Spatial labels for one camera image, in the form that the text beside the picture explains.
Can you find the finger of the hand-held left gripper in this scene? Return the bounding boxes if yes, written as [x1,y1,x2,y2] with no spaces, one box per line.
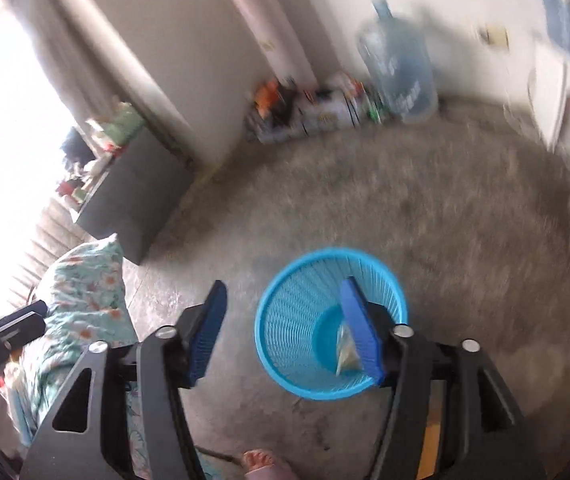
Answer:
[0,300,48,361]

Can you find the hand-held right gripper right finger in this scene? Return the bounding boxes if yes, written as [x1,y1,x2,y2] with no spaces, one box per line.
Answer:
[340,276,548,480]

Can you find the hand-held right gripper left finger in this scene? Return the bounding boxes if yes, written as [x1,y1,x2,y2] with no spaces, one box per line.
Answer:
[19,280,228,480]

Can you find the clear yellowish snack wrapper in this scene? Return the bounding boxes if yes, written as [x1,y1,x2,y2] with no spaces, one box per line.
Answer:
[335,322,361,376]

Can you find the blue plastic mesh basket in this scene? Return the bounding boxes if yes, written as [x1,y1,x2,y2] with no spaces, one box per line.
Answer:
[254,247,409,401]

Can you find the teal floral blanket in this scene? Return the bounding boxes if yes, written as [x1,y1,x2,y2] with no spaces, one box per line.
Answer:
[5,234,138,480]

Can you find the metal window railing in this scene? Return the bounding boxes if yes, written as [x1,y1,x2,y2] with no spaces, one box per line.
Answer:
[10,200,86,306]

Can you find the person's bare foot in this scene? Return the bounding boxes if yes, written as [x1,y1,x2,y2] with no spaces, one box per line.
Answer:
[239,449,286,473]

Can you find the pink trouser leg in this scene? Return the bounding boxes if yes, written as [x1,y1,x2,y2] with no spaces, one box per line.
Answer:
[245,464,298,480]

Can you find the grey cabinet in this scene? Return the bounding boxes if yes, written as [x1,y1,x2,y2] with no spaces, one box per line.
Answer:
[72,125,196,266]

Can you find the clutter of small containers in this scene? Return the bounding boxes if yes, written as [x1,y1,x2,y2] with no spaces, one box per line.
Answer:
[58,102,146,206]

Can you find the pile of boxes and bottles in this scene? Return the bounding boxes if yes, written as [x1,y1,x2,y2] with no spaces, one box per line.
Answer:
[242,72,391,145]

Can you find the large clear water jug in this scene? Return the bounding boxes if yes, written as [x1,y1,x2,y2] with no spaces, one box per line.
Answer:
[355,0,440,125]

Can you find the beige curtain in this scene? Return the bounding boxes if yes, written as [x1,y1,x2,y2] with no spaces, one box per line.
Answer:
[2,0,198,168]

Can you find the white leaning panel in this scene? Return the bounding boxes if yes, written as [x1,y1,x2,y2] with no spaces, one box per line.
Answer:
[217,0,316,88]

